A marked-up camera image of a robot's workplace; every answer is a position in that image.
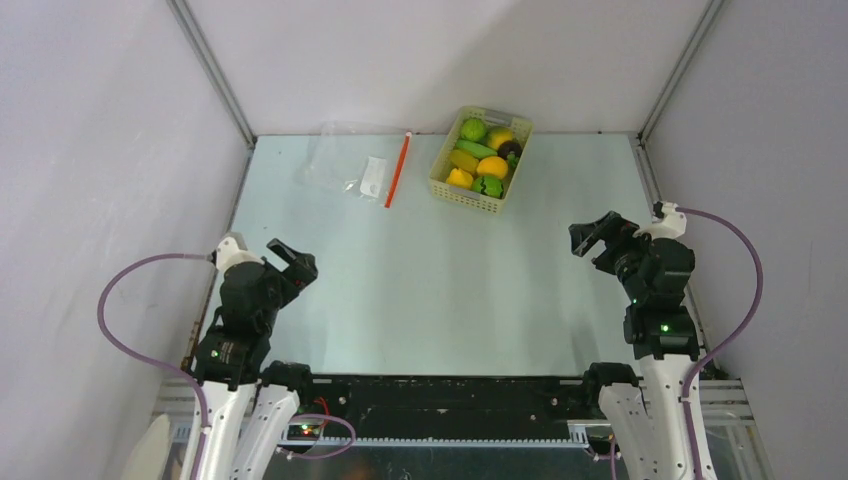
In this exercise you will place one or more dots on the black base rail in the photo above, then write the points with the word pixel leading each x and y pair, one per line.
pixel 459 408

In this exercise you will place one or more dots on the dark mangosteen toy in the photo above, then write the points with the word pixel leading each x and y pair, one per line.
pixel 510 151

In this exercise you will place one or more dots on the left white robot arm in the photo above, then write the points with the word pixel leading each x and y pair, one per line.
pixel 243 404

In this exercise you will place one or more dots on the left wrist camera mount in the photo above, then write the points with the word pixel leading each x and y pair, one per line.
pixel 231 251

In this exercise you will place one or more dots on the yellow mango toy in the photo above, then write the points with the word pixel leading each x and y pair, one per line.
pixel 497 136

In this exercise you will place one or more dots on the cream plastic basket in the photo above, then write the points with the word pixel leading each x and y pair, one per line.
pixel 522 129

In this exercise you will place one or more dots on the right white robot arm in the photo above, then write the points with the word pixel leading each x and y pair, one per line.
pixel 654 414

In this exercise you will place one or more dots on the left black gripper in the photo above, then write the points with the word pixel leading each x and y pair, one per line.
pixel 297 275

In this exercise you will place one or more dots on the clear zip top bag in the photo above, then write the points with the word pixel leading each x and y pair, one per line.
pixel 357 159

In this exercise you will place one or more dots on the yellow lemon toy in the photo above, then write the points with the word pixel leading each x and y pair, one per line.
pixel 460 178

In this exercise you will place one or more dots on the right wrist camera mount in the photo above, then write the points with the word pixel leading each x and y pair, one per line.
pixel 667 222

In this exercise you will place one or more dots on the yellow banana toy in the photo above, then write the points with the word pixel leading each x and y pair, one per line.
pixel 463 160

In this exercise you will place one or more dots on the green watermelon toy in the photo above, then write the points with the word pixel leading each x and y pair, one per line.
pixel 489 186

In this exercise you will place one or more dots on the green bitter gourd toy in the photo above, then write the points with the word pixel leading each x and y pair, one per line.
pixel 476 150

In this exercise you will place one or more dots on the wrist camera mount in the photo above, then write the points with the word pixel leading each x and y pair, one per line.
pixel 667 222
pixel 231 251

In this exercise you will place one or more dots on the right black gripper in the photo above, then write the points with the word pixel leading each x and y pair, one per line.
pixel 610 243

